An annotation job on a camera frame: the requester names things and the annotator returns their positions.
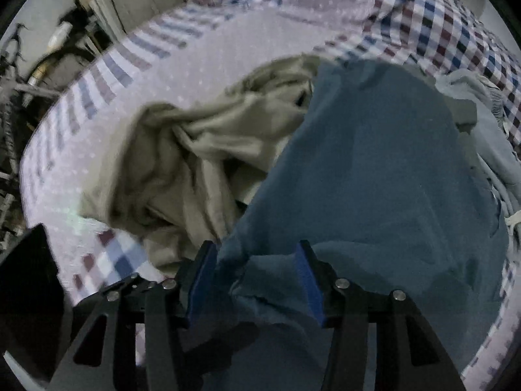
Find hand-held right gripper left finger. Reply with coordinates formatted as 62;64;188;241
49;239;218;391

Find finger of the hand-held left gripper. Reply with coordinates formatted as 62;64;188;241
75;272;176;306

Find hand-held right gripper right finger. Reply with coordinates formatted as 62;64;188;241
295;239;467;391

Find teal blue shirt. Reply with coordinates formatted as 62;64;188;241
183;58;509;391

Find beige garment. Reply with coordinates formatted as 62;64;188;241
79;55;322;278

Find light blue pants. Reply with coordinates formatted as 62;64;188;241
435;69;521;253

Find grey garment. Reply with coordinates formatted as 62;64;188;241
452;98;477;133

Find black bicycle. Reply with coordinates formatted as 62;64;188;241
0;6;110;237

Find checked patchwork quilt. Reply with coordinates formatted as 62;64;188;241
187;0;521;147

